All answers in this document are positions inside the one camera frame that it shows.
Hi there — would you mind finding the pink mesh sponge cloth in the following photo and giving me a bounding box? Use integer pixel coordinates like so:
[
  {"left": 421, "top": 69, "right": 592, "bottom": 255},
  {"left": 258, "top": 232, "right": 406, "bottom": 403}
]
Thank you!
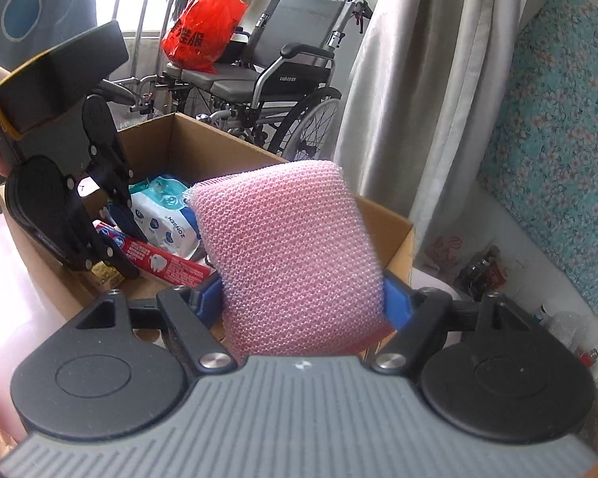
[{"left": 185, "top": 161, "right": 392, "bottom": 359}]

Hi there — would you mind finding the gold small box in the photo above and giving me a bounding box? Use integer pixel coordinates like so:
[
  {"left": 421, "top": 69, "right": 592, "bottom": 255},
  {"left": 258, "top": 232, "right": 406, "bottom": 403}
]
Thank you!
[{"left": 89, "top": 262, "right": 125, "bottom": 291}]

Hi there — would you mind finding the brown cardboard box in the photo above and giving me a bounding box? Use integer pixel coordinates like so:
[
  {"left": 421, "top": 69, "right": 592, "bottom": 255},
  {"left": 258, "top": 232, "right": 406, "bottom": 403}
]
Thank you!
[{"left": 0, "top": 111, "right": 416, "bottom": 360}]

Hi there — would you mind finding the red toothpaste box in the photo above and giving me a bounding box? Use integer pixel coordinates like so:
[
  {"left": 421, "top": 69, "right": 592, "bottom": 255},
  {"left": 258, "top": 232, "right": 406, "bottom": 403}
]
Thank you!
[{"left": 94, "top": 220, "right": 214, "bottom": 287}]

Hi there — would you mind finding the white blue wet wipes pack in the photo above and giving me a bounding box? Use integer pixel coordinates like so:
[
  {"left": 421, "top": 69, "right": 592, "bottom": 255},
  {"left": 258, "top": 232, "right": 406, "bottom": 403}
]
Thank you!
[{"left": 106, "top": 175, "right": 201, "bottom": 260}]

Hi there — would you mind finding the red plastic bag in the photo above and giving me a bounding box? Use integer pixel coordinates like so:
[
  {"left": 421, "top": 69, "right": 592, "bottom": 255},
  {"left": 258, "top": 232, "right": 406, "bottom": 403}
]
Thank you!
[{"left": 162, "top": 0, "right": 248, "bottom": 73}]

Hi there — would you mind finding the grey curtain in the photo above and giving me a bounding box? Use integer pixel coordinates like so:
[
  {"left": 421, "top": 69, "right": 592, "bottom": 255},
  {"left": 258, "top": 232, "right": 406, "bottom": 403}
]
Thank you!
[{"left": 331, "top": 0, "right": 527, "bottom": 246}]

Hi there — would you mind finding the teal floral cloth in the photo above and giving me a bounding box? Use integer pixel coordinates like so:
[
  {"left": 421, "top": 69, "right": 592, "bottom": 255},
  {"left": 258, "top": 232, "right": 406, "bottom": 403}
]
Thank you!
[{"left": 477, "top": 0, "right": 598, "bottom": 315}]

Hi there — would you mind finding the grey wheelchair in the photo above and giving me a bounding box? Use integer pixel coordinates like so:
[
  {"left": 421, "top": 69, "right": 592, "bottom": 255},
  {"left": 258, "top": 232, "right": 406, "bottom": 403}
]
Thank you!
[{"left": 106, "top": 0, "right": 372, "bottom": 161}]

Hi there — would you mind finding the red bottle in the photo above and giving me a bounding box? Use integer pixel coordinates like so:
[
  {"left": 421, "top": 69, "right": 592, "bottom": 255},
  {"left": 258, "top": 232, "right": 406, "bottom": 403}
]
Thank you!
[{"left": 579, "top": 349, "right": 598, "bottom": 368}]

